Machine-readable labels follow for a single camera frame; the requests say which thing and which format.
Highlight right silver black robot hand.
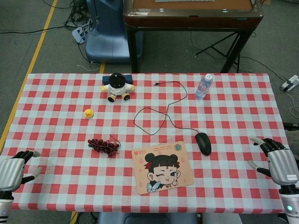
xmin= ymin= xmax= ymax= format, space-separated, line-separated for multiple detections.
xmin=248 ymin=136 xmax=299 ymax=189

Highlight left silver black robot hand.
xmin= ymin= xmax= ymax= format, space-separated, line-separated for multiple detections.
xmin=0 ymin=150 xmax=43 ymax=191

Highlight black computer mouse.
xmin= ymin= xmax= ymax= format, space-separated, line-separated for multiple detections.
xmin=195 ymin=132 xmax=212 ymax=156

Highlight black mouse cable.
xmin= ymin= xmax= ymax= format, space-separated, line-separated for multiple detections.
xmin=133 ymin=81 xmax=202 ymax=136

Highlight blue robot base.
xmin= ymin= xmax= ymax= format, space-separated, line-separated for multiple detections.
xmin=85 ymin=0 xmax=144 ymax=63

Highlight cartoon girl mouse pad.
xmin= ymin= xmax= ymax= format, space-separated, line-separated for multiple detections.
xmin=132 ymin=140 xmax=194 ymax=195

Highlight red white checkered tablecloth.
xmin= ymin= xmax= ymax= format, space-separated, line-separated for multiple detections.
xmin=10 ymin=73 xmax=290 ymax=214

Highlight white power strip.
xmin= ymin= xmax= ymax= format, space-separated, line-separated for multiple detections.
xmin=280 ymin=74 xmax=299 ymax=91
xmin=71 ymin=26 xmax=88 ymax=44

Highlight dark red grape bunch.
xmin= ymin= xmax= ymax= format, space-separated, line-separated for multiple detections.
xmin=87 ymin=134 xmax=122 ymax=157

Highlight clear plastic water bottle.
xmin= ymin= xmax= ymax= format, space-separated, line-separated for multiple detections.
xmin=195 ymin=73 xmax=214 ymax=100

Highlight black headed plush doll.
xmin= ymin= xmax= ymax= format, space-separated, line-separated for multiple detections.
xmin=100 ymin=72 xmax=135 ymax=102

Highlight black folding stand legs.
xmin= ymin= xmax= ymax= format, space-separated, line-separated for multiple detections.
xmin=195 ymin=30 xmax=241 ymax=73

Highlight blue grey robot body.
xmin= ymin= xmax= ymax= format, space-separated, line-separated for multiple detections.
xmin=97 ymin=212 xmax=242 ymax=224

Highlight dark wooden mahjong table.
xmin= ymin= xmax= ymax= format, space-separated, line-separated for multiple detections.
xmin=123 ymin=0 xmax=264 ymax=73

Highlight white floor cable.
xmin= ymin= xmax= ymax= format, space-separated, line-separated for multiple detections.
xmin=77 ymin=59 xmax=105 ymax=72

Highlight black floor cable tangle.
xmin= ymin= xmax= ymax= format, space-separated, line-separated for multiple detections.
xmin=63 ymin=0 xmax=101 ymax=32

